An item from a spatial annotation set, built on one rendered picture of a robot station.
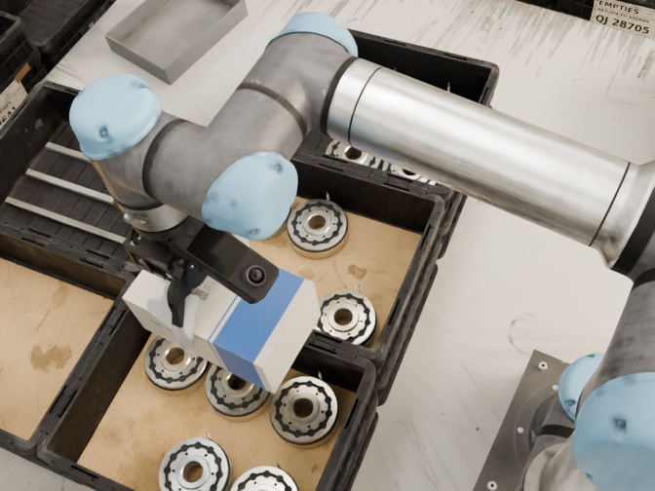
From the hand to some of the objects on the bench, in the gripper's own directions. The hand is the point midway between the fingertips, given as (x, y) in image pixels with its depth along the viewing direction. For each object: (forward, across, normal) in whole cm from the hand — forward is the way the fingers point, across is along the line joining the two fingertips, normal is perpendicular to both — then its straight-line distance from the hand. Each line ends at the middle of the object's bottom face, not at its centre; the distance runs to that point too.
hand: (221, 300), depth 91 cm
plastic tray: (+41, -68, -67) cm, 104 cm away
